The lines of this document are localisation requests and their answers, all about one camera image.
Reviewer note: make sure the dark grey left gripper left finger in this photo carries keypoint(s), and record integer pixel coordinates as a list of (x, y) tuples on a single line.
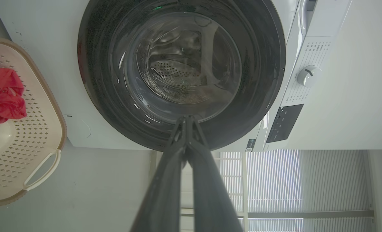
[(163, 193)]

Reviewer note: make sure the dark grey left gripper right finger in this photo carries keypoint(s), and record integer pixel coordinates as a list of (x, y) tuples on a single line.
[(210, 199)]

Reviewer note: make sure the round black glass washer door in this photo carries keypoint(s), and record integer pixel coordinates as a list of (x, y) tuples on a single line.
[(104, 96)]

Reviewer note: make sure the white front-load washing machine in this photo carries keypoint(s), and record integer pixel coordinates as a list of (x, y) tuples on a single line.
[(46, 71)]

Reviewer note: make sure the white window blinds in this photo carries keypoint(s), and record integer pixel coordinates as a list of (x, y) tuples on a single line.
[(274, 180)]

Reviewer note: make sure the small dark sticker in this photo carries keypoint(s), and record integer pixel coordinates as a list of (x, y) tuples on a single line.
[(250, 145)]

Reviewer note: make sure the round white filter cover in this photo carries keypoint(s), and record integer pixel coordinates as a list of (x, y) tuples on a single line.
[(81, 128)]

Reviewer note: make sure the black washer display panel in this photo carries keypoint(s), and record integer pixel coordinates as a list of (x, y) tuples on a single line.
[(284, 124)]

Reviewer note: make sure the stainless steel washer drum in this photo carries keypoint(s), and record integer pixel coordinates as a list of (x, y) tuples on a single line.
[(175, 72)]

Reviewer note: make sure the cream perforated laundry basket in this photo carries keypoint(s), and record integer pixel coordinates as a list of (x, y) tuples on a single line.
[(33, 135)]

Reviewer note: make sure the white round program knob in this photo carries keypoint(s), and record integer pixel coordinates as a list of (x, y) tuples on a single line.
[(308, 76)]

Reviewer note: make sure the red garment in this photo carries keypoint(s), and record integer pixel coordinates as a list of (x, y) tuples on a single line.
[(2, 93)]

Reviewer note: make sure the white detergent drawer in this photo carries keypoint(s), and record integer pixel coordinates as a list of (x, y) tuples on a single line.
[(307, 16)]

